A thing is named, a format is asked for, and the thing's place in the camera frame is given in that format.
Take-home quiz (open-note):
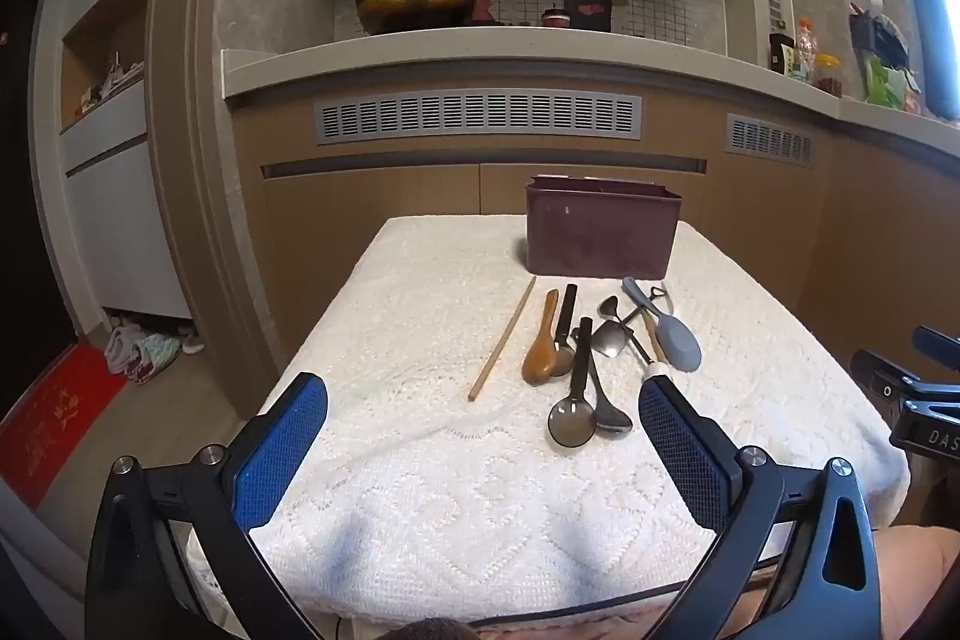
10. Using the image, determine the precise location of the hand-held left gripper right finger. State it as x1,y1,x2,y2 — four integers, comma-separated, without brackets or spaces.
637,374,883,640

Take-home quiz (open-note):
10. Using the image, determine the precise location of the orange capped bottle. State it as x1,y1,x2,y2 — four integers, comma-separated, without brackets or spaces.
795,16,818,83

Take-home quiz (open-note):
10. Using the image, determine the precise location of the red doormat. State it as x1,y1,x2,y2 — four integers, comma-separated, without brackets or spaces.
0,342,130,510

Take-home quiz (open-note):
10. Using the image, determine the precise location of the brown wooden spoon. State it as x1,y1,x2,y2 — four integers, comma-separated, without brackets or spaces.
522,289,560,384

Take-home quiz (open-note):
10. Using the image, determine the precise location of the white knitted tablecloth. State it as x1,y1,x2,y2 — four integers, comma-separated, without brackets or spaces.
187,214,912,640

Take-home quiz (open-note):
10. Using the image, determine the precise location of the grey rice paddle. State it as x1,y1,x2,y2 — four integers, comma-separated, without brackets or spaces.
622,276,704,373

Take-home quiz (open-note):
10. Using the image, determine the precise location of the white cabinet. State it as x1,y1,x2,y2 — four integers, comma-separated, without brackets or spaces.
30,0,193,320

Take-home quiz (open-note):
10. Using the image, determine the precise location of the green bag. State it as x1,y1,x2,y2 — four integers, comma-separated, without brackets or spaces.
862,53,920,112

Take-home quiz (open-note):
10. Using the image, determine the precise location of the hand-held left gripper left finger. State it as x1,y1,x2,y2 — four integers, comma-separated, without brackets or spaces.
85,372,329,640

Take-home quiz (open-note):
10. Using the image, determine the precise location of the wooden chopstick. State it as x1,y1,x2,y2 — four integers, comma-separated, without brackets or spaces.
643,310,670,365
468,276,538,402

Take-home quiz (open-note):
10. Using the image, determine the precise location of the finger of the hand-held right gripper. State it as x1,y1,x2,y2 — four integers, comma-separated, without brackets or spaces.
852,349,960,412
913,325,960,357

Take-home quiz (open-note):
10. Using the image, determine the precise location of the small grey vent grille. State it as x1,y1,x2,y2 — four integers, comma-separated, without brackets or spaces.
725,113,815,167

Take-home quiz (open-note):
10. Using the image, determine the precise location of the yellow lidded jar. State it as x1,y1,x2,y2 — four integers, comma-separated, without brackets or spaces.
814,53,843,98

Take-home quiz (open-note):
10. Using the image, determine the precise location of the black handled metal spoon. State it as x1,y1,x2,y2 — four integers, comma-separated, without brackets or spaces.
550,284,579,378

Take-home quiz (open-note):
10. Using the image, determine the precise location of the beige kitchen counter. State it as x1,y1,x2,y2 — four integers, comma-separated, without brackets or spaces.
221,29,960,386

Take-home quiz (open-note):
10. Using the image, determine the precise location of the large metal spoon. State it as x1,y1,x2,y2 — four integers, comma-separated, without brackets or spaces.
583,329,635,436

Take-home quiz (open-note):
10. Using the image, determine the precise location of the brown plastic utensil container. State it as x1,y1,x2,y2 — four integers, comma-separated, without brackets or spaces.
524,175,683,280

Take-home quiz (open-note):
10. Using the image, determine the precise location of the large grey vent grille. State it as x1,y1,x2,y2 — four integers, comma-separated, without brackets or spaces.
313,92,644,145

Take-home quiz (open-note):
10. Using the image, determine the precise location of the dark carton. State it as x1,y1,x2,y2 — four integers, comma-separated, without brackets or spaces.
768,32,800,79

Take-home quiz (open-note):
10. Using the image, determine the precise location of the pile of slippers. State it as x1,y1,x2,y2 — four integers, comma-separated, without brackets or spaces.
103,321,205,386

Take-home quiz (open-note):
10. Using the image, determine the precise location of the shovel shaped metal spoon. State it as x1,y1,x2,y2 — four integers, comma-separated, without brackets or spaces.
592,284,670,361

